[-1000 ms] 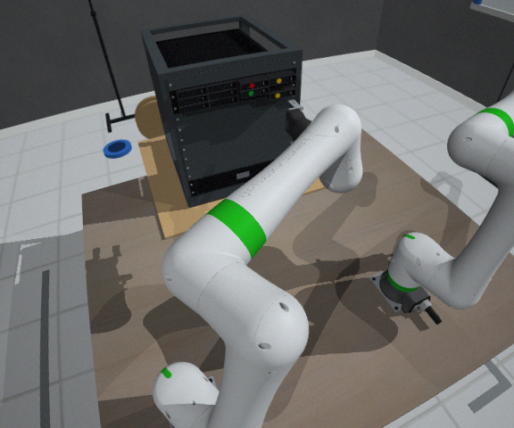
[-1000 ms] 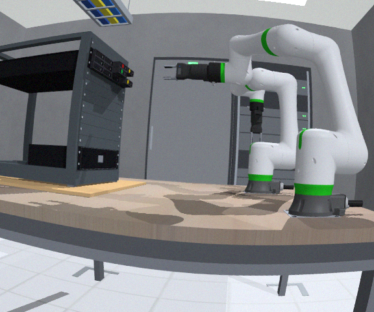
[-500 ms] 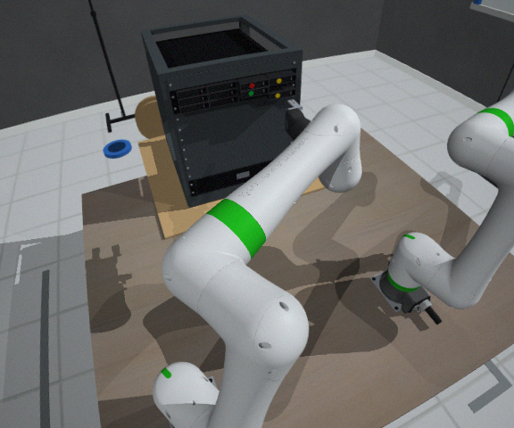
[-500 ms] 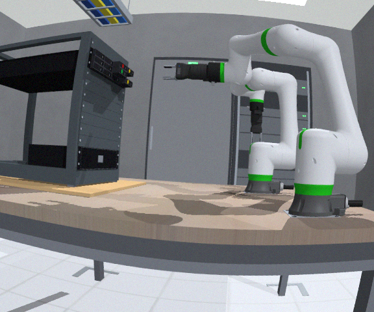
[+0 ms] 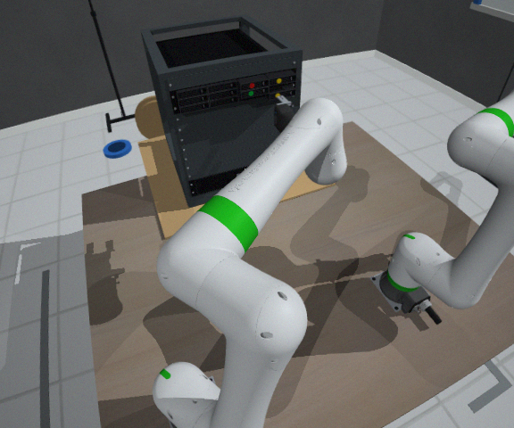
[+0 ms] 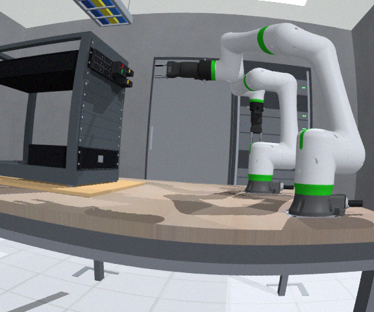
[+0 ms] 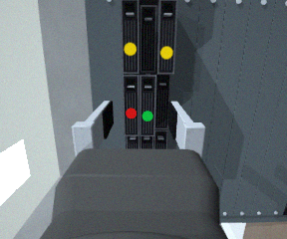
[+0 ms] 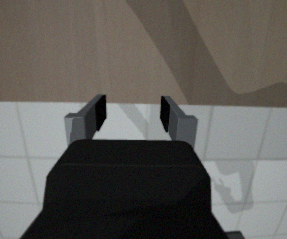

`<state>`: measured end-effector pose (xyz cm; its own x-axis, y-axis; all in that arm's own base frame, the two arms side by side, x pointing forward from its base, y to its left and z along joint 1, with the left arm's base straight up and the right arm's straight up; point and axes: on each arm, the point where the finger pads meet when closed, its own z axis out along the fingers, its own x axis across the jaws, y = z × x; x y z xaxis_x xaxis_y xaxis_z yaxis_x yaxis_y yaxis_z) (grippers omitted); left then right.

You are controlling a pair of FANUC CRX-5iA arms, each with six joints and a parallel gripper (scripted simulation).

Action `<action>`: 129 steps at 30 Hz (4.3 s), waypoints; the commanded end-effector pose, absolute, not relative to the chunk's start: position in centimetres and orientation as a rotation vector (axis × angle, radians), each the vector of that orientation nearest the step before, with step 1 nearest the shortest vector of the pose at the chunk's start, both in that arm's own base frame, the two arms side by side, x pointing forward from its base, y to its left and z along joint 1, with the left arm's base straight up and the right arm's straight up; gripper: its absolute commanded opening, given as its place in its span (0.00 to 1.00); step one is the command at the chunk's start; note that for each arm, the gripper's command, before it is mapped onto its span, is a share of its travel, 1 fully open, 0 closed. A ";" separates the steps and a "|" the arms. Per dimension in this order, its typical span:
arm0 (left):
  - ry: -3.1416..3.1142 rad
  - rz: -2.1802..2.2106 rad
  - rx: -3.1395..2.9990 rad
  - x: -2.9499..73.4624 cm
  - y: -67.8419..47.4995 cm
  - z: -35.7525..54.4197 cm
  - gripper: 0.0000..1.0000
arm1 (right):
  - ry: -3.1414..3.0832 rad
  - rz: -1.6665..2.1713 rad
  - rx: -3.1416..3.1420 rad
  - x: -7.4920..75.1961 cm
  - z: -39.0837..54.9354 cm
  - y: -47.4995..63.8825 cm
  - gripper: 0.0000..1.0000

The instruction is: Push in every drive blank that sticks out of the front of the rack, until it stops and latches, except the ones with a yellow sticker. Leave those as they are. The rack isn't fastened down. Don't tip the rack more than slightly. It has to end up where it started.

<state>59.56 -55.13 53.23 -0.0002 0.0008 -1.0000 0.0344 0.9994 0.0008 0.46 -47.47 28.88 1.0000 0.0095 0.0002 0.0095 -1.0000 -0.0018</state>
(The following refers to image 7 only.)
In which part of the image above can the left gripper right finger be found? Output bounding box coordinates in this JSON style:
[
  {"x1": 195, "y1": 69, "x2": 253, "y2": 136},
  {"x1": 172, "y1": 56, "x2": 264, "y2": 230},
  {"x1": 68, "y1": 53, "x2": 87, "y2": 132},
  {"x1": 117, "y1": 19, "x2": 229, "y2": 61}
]
[{"x1": 167, "y1": 102, "x2": 205, "y2": 158}]

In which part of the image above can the black server rack frame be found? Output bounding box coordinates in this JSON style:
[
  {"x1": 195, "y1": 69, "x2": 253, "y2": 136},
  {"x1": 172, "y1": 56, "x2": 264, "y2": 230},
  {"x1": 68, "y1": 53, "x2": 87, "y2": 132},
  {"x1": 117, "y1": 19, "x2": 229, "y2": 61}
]
[{"x1": 85, "y1": 0, "x2": 287, "y2": 223}]

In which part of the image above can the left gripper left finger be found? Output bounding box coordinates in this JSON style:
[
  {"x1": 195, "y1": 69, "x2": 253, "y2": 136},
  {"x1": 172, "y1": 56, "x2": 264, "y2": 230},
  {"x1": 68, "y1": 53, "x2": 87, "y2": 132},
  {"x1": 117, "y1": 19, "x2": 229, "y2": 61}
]
[{"x1": 72, "y1": 101, "x2": 114, "y2": 156}]

